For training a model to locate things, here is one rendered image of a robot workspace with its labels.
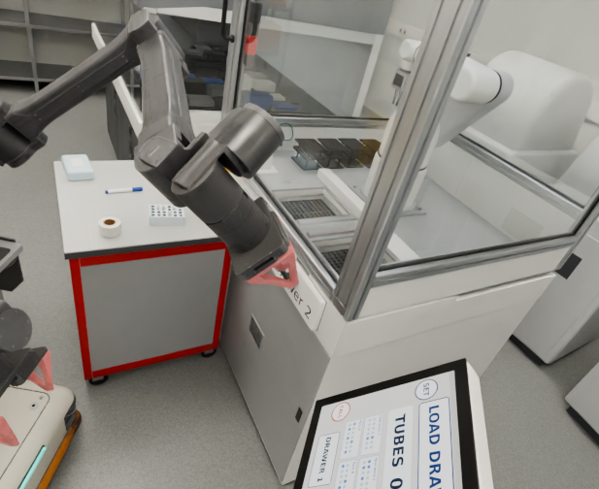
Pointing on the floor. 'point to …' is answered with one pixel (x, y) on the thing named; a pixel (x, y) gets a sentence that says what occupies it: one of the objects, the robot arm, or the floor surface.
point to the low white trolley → (138, 274)
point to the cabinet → (278, 436)
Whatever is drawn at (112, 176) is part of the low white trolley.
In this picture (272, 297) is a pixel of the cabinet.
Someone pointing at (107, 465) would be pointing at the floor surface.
